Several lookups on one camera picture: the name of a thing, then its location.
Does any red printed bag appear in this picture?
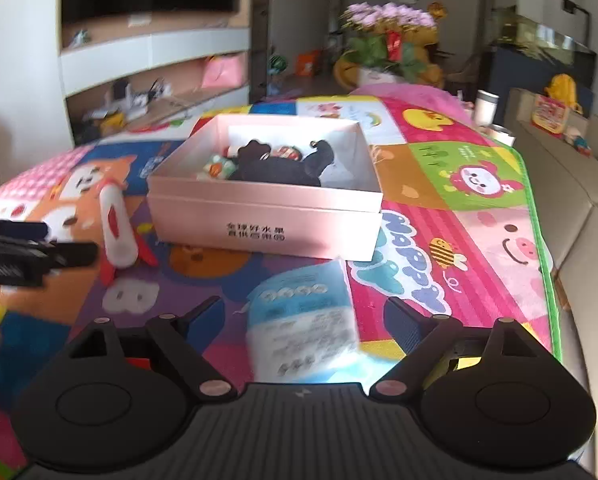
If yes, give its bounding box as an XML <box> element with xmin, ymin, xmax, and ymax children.
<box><xmin>531</xmin><ymin>94</ymin><xmax>572</xmax><ymax>134</ymax></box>

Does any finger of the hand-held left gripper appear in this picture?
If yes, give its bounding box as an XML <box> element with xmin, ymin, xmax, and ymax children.
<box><xmin>0</xmin><ymin>238</ymin><xmax>100</xmax><ymax>289</ymax></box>
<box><xmin>0</xmin><ymin>218</ymin><xmax>48</xmax><ymax>241</ymax></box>

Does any orange box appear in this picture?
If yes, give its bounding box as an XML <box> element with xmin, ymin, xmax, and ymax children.
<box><xmin>296</xmin><ymin>51</ymin><xmax>321</xmax><ymax>76</ymax></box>

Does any white television cabinet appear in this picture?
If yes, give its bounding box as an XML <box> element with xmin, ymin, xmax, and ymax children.
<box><xmin>0</xmin><ymin>0</ymin><xmax>260</xmax><ymax>171</ymax></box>

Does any beige sofa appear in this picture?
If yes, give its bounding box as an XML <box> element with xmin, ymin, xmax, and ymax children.
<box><xmin>504</xmin><ymin>87</ymin><xmax>598</xmax><ymax>471</ymax></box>

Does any white red toy rocket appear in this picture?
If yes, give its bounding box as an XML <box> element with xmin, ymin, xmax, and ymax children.
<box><xmin>98</xmin><ymin>181</ymin><xmax>158</xmax><ymax>281</ymax></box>

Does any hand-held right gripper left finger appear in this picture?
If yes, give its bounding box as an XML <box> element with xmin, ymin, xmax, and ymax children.
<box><xmin>69</xmin><ymin>296</ymin><xmax>232</xmax><ymax>402</ymax></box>

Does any yellow backpack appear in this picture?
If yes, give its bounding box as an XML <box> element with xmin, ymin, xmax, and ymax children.
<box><xmin>545</xmin><ymin>73</ymin><xmax>584</xmax><ymax>113</ymax></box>

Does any black plush toy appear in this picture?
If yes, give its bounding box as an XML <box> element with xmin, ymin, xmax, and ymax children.
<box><xmin>227</xmin><ymin>140</ymin><xmax>336</xmax><ymax>188</ymax></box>

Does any dark cabinet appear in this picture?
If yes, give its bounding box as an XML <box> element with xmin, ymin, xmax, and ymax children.
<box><xmin>480</xmin><ymin>42</ymin><xmax>598</xmax><ymax>117</ymax></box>

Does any white cylindrical cup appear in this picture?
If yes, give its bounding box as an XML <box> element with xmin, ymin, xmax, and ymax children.
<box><xmin>473</xmin><ymin>90</ymin><xmax>500</xmax><ymax>128</ymax></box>

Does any blue wet wipes packet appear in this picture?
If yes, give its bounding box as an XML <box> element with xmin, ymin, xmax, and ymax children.
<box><xmin>247</xmin><ymin>259</ymin><xmax>362</xmax><ymax>386</ymax></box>

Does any pink gift bag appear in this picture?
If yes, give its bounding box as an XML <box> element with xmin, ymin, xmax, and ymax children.
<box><xmin>202</xmin><ymin>54</ymin><xmax>248</xmax><ymax>91</ymax></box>

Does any pink cardboard box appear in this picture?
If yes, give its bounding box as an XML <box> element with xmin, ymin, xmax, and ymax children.
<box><xmin>146</xmin><ymin>113</ymin><xmax>384</xmax><ymax>262</ymax></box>

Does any colourful cartoon play mat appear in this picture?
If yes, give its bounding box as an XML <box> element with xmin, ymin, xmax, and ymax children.
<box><xmin>0</xmin><ymin>94</ymin><xmax>564</xmax><ymax>471</ymax></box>

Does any potted pink orchid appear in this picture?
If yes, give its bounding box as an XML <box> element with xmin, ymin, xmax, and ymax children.
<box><xmin>339</xmin><ymin>2</ymin><xmax>438</xmax><ymax>87</ymax></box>

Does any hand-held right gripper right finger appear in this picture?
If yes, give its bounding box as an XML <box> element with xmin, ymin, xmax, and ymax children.
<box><xmin>369</xmin><ymin>297</ymin><xmax>546</xmax><ymax>402</ymax></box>

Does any green white small toy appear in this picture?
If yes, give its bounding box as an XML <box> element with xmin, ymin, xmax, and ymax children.
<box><xmin>197</xmin><ymin>154</ymin><xmax>236</xmax><ymax>181</ymax></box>

